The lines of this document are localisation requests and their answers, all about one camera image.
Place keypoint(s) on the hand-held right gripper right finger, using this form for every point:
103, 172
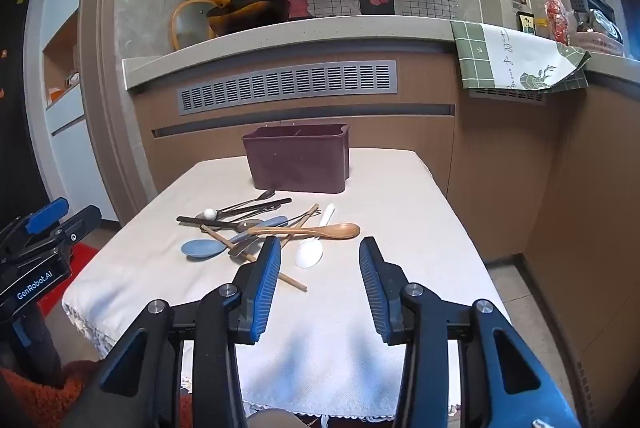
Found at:
372, 288

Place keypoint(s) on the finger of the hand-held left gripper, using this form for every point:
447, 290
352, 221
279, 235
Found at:
47, 213
82, 218

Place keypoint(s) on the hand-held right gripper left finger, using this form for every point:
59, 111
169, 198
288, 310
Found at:
265, 288

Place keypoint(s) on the wooden chopstick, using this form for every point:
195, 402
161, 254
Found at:
295, 283
312, 211
345, 230

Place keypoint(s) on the white plastic spoon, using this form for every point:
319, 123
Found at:
309, 254

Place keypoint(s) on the blue plastic spoon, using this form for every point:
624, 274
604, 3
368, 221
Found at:
202, 249

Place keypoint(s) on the small metal spoon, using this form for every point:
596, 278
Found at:
265, 195

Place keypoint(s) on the maroon plastic utensil holder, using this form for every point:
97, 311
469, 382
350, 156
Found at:
295, 163

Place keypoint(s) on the red floor mat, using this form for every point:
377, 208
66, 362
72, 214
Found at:
75, 268

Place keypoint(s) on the white shelf cabinet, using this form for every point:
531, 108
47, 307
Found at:
65, 118

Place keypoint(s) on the black refrigerator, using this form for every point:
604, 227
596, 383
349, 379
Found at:
15, 108

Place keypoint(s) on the person's orange fuzzy clothing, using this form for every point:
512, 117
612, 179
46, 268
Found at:
30, 403

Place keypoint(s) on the long grey vent grille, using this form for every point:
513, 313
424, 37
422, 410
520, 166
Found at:
300, 85

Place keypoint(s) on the glass lid with yellow rim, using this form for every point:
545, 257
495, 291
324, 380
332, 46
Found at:
187, 25

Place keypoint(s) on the brown kitchen cabinet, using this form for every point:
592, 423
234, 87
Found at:
550, 158

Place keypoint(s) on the short grey vent grille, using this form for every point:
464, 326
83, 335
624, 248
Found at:
500, 97

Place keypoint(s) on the grey stone countertop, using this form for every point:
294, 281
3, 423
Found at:
350, 33

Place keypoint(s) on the green checked towel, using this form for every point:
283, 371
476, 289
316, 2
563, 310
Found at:
500, 53

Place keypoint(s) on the dark sauce bottle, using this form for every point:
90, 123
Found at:
525, 24

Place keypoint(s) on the red-filled plastic bottle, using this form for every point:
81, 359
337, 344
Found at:
556, 15

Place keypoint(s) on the pink dish rack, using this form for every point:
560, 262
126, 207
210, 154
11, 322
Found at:
595, 43

